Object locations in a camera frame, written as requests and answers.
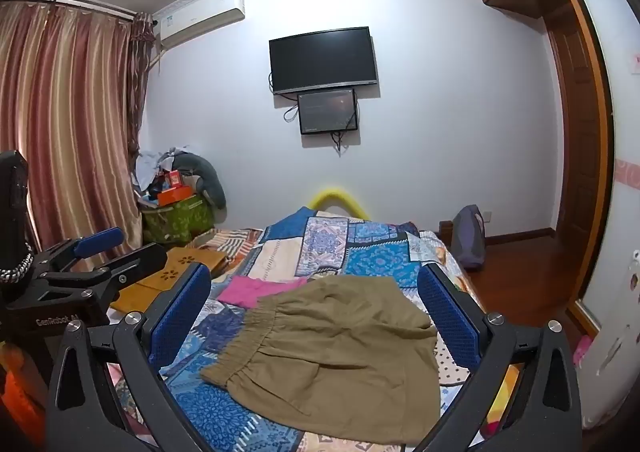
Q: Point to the black wall television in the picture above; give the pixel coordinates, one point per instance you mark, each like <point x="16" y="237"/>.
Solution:
<point x="322" y="60"/>

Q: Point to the small black monitor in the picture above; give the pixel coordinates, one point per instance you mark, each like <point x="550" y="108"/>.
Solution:
<point x="327" y="112"/>

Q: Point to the orange yellow fleece blanket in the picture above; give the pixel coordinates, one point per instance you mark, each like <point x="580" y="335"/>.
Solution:
<point x="495" y="399"/>

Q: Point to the white air conditioner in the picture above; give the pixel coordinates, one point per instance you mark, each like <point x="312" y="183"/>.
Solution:
<point x="200" y="17"/>

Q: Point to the wooden bed post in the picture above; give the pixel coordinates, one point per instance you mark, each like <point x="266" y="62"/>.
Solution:
<point x="446" y="232"/>

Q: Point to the white sliding door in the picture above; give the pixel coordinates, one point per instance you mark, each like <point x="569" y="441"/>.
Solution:
<point x="620" y="182"/>

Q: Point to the small red box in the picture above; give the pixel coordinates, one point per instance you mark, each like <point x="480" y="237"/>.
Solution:
<point x="175" y="178"/>

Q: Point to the wooden folding table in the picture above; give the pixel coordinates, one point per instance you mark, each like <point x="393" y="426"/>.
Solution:
<point x="200" y="259"/>

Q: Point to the green storage box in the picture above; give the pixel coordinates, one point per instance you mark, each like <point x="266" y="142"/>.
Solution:
<point x="175" y="222"/>

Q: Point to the pale blue clothes pile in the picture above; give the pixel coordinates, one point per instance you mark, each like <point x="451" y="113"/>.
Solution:
<point x="147" y="167"/>

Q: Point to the striped red curtain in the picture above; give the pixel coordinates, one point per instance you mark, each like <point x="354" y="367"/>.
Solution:
<point x="75" y="107"/>

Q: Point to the yellow foam tube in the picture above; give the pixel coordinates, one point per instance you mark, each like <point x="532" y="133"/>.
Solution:
<point x="332" y="193"/>

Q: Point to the curtain rail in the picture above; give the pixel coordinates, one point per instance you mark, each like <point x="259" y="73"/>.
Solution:
<point x="75" y="2"/>

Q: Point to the orange box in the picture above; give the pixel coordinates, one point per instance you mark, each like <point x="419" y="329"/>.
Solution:
<point x="172" y="196"/>

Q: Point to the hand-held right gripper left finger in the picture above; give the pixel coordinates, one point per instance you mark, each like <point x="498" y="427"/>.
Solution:
<point x="180" y="314"/>

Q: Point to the khaki pants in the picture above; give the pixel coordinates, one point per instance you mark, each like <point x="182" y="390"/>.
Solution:
<point x="340" y="357"/>

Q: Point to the patchwork printed blanket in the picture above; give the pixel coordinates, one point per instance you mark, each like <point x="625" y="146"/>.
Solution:
<point x="370" y="257"/>

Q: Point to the wooden door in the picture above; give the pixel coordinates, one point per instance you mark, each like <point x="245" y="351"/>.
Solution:
<point x="575" y="132"/>

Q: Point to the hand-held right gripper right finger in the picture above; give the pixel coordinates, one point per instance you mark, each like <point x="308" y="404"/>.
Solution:
<point x="450" y="317"/>

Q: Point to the pink plastic item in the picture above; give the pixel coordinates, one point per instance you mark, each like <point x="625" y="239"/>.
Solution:
<point x="582" y="349"/>

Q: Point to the pink cloth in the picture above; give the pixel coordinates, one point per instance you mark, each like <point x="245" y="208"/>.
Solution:
<point x="245" y="292"/>

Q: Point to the grey purple backpack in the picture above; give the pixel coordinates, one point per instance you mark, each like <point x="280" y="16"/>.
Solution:
<point x="470" y="237"/>

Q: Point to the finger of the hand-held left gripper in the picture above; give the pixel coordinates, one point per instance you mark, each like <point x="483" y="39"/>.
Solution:
<point x="100" y="239"/>
<point x="140" y="259"/>

